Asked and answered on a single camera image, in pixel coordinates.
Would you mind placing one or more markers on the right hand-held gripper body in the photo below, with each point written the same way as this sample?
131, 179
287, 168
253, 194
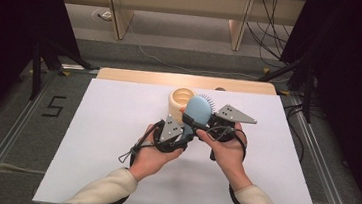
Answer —
234, 115

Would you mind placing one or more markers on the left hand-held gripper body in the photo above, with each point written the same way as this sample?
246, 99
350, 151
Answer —
170, 132

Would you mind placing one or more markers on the light blue hair brush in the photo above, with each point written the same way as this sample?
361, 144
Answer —
199, 108

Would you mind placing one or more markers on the cream ribbed cup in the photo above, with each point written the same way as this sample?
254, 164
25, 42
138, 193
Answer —
177, 101

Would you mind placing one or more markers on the person's left hand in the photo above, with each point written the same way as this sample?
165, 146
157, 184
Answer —
149, 161

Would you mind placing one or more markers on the person's right hand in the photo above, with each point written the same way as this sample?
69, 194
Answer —
230, 157

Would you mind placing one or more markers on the white board table cover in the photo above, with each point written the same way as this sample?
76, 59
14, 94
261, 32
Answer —
98, 141

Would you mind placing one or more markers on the black metal stand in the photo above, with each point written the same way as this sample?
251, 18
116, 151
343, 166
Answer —
36, 68
308, 90

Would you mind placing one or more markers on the beige wooden desk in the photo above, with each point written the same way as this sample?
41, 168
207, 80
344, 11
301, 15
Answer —
178, 1

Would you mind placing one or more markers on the black curtain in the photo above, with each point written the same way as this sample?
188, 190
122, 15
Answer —
355, 82
5, 31

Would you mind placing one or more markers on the round floor socket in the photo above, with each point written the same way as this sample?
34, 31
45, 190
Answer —
102, 14

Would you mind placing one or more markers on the aluminium floor rail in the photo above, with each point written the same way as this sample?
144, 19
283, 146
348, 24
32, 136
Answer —
4, 145
323, 169

